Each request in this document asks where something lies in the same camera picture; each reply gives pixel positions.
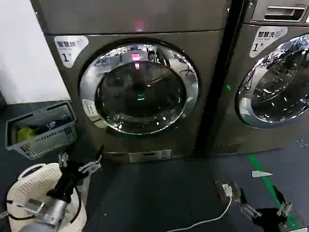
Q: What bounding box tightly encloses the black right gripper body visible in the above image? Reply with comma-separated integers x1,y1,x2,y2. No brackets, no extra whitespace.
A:
251,206,298,232

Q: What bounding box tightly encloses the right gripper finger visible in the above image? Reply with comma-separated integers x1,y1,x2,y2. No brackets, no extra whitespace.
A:
239,188,263,218
273,185,293,218

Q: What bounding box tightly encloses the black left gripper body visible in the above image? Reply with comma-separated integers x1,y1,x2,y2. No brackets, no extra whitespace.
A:
46,166,84,198

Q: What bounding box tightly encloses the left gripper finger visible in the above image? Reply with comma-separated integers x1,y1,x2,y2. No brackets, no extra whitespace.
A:
77,144,105,174
57,151,70,169

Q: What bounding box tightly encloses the grey plastic slotted basket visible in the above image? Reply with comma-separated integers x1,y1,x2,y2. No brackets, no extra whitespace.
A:
5,101,78,160

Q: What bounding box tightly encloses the white perforated laundry hamper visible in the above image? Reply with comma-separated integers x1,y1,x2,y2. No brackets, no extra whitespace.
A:
6,162,88,232

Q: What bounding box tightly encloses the steel floor socket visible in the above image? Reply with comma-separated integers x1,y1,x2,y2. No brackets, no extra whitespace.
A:
214,179,240,202

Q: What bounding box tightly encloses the green floor tape strip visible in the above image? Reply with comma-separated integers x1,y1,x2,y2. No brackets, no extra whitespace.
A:
247,154,300,231

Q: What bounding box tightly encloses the dark printed cloth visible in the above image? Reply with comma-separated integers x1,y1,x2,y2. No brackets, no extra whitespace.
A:
39,117,64,134

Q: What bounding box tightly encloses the white triangular floor sticker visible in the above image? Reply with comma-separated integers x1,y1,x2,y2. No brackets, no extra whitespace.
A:
251,170,274,178

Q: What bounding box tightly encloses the yellow-green cloth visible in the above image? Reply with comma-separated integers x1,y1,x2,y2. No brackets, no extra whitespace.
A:
16,127,41,144

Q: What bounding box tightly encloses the silver dryer filter panel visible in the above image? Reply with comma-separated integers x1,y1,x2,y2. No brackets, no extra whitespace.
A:
103,149,172,163

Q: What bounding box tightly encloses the round glass dryer door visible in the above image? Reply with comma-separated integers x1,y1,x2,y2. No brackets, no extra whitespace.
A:
79,43,200,135
235,33,309,129

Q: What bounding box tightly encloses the white energy label sticker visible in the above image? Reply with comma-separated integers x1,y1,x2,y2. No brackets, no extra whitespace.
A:
248,26,289,58
54,35,88,69

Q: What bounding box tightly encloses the grey dryer with pink light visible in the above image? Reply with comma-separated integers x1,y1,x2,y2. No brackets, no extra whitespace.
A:
30,0,233,163

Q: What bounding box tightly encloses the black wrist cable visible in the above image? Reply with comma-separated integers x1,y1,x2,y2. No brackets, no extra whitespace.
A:
6,187,82,221

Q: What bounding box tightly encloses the white power cable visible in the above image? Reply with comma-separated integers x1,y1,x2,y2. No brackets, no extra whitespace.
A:
166,184,234,232

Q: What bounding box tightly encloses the white wall panel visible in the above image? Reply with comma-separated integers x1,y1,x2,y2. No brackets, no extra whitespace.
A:
0,0,71,105

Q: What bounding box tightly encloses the grey dryer with drawer handle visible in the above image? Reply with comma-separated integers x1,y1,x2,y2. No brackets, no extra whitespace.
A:
211,0,309,155

